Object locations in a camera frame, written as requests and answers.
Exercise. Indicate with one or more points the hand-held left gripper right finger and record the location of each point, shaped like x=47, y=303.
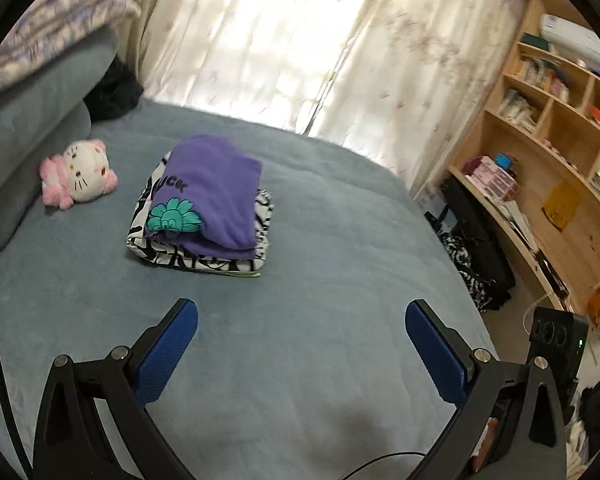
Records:
x=437, y=355

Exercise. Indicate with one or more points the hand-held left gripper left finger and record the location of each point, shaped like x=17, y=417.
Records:
x=165, y=355

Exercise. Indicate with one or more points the purple zip hoodie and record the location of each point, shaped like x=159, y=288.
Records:
x=215, y=185

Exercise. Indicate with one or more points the black and white patterned clothes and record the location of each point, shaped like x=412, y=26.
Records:
x=460, y=260

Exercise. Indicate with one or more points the black and white printed garment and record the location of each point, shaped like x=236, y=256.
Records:
x=195, y=262

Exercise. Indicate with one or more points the stack of papers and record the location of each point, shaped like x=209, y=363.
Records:
x=517, y=222

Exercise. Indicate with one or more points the yellow paper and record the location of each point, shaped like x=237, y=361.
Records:
x=560, y=207

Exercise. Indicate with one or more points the grey-blue bed blanket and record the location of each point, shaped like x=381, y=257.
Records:
x=305, y=310

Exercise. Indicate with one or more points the pink drawer organizer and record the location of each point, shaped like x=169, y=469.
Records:
x=495, y=182

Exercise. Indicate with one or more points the wooden bookshelf desk unit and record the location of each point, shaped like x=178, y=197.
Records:
x=575, y=160

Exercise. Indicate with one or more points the small blue box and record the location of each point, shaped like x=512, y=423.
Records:
x=504, y=162

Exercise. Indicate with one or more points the white and pink cat plush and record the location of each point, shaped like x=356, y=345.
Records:
x=82, y=172

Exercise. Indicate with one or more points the grey bolster pillow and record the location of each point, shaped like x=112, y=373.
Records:
x=25, y=170
x=40, y=90

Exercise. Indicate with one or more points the black cloth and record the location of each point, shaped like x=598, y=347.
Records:
x=115, y=90

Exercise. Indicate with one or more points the sheer leaf-print curtain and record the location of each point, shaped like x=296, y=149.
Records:
x=420, y=60
x=240, y=35

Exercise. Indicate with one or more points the dark green box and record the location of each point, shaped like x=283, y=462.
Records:
x=535, y=41

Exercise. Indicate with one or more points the white air conditioner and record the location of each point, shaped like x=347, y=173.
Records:
x=575, y=35

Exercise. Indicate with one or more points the purple floral quilt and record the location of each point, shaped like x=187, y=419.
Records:
x=55, y=20

